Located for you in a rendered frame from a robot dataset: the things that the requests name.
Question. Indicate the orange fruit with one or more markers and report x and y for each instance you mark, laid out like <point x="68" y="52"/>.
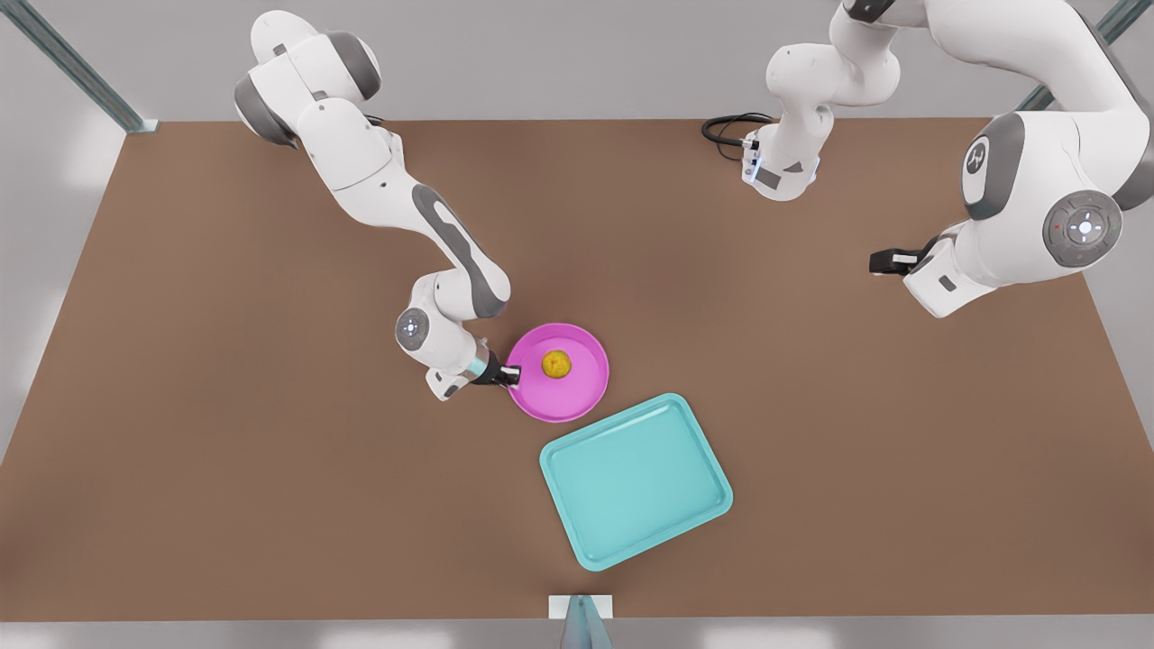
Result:
<point x="556" y="364"/>

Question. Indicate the magenta round plate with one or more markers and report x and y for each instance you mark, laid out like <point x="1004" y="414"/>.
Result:
<point x="577" y="397"/>

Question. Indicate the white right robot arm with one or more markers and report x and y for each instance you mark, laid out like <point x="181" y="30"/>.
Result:
<point x="361" y="162"/>

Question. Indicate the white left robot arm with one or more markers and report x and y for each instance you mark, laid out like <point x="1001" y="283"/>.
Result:
<point x="1037" y="135"/>

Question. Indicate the teal rectangular tray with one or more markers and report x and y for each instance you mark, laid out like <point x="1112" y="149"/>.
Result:
<point x="636" y="482"/>

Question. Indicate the silver frame post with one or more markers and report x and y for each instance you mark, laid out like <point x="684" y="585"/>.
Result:
<point x="1113" y="22"/>
<point x="81" y="72"/>
<point x="581" y="622"/>

